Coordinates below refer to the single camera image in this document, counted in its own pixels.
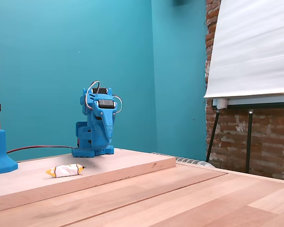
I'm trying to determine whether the white red servo wire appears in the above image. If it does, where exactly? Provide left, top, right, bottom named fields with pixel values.
left=113, top=94, right=124, bottom=114

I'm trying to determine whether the black legged flipchart easel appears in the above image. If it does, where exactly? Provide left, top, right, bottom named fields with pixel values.
left=205, top=96, right=284, bottom=177

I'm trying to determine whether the red black power wire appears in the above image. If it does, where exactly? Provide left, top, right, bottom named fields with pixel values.
left=6, top=145, right=79, bottom=154

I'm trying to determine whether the white flipchart paper pad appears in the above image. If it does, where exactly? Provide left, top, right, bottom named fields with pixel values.
left=203, top=0, right=284, bottom=99

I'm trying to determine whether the pale wooden base board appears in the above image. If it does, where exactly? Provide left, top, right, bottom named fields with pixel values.
left=0, top=148, right=177, bottom=213

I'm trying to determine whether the white radiator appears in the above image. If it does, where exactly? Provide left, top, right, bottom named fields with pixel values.
left=151, top=152, right=215, bottom=168

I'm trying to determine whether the blue printed post bracket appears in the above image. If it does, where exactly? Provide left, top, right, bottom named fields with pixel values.
left=0, top=129, right=18, bottom=175

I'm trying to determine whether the white yellow sweet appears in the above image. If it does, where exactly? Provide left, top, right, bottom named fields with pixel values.
left=45, top=164, right=87, bottom=177

